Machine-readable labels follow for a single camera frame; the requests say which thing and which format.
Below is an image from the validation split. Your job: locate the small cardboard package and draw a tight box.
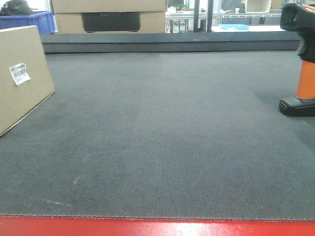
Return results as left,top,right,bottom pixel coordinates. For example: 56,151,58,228
0,26,55,136

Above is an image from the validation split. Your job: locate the large box with black print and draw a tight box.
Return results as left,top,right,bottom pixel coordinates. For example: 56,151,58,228
55,11,166,34

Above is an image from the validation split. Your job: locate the upper stacked cardboard box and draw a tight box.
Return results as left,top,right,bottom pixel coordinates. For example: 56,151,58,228
52,0,166,13

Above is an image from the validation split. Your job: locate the dark grey conveyor belt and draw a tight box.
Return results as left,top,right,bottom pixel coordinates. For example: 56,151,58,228
0,31,315,221

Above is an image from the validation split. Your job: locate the black vertical pole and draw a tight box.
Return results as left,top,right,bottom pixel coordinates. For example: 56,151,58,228
193,0,200,33

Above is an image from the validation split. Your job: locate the light blue tray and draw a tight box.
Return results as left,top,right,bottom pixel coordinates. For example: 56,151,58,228
219,24,250,31

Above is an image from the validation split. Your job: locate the blue bin behind table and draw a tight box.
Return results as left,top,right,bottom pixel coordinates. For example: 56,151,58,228
0,11,55,34

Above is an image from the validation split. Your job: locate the orange black barcode scanner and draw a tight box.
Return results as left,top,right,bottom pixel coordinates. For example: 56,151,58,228
279,3,315,117

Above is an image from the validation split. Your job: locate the black bag in bin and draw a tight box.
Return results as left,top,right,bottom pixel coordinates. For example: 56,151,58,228
0,0,34,16

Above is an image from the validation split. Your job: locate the red metal conveyor table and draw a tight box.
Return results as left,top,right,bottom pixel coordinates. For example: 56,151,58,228
0,216,315,236

